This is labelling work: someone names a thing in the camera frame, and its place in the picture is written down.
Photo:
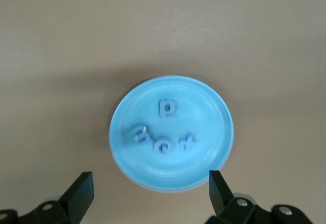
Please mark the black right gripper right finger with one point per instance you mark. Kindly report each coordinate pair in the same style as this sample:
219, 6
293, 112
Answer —
224, 208

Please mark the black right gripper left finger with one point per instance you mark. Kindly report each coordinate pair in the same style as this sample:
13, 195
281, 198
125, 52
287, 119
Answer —
74, 203

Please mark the blue foam letter X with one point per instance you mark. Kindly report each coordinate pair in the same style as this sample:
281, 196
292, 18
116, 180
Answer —
188, 142

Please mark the blue foam letter G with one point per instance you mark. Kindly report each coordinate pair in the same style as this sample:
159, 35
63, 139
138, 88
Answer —
156, 147

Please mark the blue foam letter E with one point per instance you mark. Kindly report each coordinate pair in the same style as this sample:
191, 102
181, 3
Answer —
138, 130

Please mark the blue foam letter a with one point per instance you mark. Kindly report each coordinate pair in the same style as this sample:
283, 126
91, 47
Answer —
160, 112

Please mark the blue plate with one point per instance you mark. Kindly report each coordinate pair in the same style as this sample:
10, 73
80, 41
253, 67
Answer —
198, 112

